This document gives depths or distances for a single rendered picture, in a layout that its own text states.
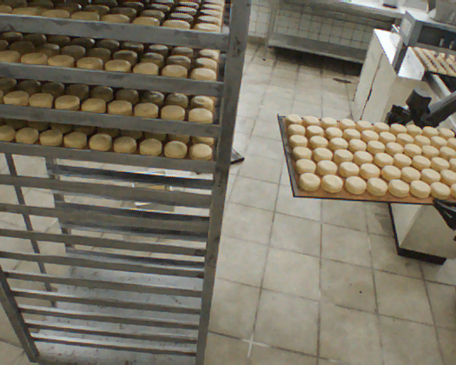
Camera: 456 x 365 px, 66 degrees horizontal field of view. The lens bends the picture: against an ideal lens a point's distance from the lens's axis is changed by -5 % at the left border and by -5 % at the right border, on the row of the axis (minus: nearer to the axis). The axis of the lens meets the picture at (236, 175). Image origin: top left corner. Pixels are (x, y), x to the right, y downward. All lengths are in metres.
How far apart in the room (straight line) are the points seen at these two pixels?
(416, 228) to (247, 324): 1.06
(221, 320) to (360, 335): 0.65
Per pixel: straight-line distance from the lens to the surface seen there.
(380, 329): 1.98
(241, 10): 0.63
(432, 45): 2.52
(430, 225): 2.21
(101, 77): 0.74
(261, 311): 1.84
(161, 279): 1.72
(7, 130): 0.96
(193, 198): 0.85
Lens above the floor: 1.51
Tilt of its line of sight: 36 degrees down
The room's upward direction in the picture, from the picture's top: 8 degrees clockwise
